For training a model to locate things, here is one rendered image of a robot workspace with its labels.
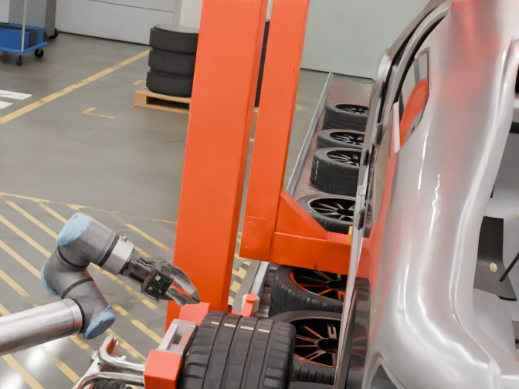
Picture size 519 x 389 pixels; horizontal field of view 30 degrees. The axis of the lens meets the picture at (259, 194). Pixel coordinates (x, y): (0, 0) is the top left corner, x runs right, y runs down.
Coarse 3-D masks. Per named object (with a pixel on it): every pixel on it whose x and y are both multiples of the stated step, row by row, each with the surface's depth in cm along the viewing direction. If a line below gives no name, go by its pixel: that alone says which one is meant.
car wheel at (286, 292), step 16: (288, 272) 473; (304, 272) 488; (320, 272) 486; (272, 288) 470; (288, 288) 453; (304, 288) 465; (320, 288) 467; (336, 288) 479; (272, 304) 469; (288, 304) 452; (304, 304) 446; (320, 304) 442; (336, 304) 441
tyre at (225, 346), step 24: (216, 312) 245; (216, 336) 232; (240, 336) 232; (264, 336) 233; (288, 336) 235; (192, 360) 224; (216, 360) 224; (240, 360) 224; (264, 360) 226; (288, 360) 227; (192, 384) 219; (216, 384) 219; (240, 384) 220; (264, 384) 220
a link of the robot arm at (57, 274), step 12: (60, 252) 233; (48, 264) 237; (60, 264) 234; (72, 264) 233; (48, 276) 237; (60, 276) 234; (72, 276) 234; (84, 276) 235; (48, 288) 238; (60, 288) 234
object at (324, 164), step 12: (324, 156) 726; (336, 156) 741; (348, 156) 758; (360, 156) 758; (312, 168) 733; (324, 168) 715; (336, 168) 708; (348, 168) 704; (312, 180) 730; (324, 180) 716; (336, 180) 709; (348, 180) 706; (336, 192) 711; (348, 192) 708
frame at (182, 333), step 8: (176, 320) 249; (184, 320) 250; (176, 328) 245; (184, 328) 247; (192, 328) 246; (168, 336) 240; (176, 336) 247; (184, 336) 241; (192, 336) 247; (168, 344) 236; (184, 344) 236; (176, 352) 231; (184, 352) 235
